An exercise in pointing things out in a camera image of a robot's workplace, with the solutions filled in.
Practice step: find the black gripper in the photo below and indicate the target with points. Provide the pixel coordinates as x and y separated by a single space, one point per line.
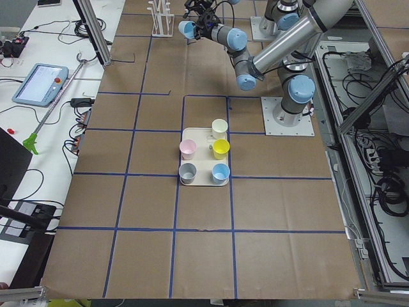
188 4
204 25

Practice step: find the light blue plastic cup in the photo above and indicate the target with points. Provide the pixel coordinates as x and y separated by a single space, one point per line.
187 28

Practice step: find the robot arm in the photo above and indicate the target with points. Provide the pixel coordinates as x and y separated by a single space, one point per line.
278 16
289 49

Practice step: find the cream plastic cup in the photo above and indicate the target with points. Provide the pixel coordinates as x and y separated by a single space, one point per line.
219 128

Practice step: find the pink plastic cup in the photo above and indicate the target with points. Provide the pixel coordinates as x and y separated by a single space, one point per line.
188 148

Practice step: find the yellow plastic cup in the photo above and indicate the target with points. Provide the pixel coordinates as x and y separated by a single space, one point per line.
220 149

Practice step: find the grey plastic cup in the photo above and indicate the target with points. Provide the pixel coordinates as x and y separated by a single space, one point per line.
187 173

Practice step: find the cream serving tray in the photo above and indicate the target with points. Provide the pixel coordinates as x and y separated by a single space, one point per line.
203 159

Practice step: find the blue teach pendant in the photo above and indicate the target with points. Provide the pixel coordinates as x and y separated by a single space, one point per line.
42 85

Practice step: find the reacher grabber tool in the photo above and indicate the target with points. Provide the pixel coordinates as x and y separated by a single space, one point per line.
30 142

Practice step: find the white wire cup rack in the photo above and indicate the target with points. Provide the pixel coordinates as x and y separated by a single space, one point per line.
163 19

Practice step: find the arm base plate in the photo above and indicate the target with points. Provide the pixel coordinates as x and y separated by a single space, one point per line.
257 28
278 122

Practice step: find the aluminium frame post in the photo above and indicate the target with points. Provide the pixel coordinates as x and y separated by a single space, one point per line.
88 17

